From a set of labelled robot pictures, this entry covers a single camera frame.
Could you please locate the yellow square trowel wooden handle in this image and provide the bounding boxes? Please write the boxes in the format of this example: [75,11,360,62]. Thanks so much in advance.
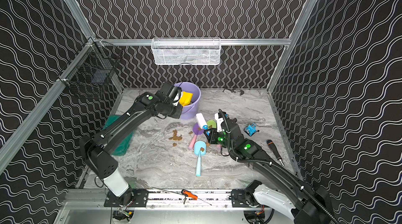
[179,91,193,107]

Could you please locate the white brush blue handle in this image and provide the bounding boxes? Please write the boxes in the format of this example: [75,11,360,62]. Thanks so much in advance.
[196,113,208,135]

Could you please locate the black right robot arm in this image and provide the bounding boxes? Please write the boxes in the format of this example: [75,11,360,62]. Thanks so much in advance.
[196,110,338,224]

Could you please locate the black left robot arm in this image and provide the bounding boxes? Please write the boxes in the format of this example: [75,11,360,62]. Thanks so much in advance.
[80,83,183,205]

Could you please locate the purple plastic bucket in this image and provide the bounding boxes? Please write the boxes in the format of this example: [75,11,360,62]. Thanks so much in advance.
[175,82,201,120]

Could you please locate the light blue trowel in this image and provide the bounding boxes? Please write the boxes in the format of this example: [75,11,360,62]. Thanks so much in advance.
[194,140,207,177]

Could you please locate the brown soil pieces on table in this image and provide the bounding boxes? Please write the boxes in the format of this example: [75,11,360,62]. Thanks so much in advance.
[168,129,194,147]

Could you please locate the blue tape measure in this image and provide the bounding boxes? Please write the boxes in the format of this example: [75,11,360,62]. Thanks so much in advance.
[244,122,259,137]

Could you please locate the green plastic tool case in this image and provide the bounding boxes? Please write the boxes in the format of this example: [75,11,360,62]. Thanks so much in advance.
[103,115,134,156]

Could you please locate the light green trowel wooden handle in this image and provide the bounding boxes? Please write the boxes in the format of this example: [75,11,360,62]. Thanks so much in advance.
[207,119,217,129]

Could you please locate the purple trowel pink handle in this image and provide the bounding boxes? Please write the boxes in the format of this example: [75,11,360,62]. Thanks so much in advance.
[188,123,204,150]

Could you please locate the black orange screwdriver handle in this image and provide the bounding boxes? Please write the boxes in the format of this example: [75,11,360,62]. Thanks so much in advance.
[267,139,284,166]

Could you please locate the white wire basket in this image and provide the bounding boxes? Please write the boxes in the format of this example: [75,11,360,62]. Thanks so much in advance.
[151,38,222,66]

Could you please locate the orange handled screwdriver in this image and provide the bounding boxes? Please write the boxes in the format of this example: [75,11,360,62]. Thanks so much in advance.
[181,189,198,202]

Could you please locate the black wire basket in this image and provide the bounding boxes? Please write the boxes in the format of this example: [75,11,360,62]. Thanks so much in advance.
[60,37,123,100]

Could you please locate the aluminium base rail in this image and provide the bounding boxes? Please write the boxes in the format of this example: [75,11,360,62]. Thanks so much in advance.
[62,188,315,211]

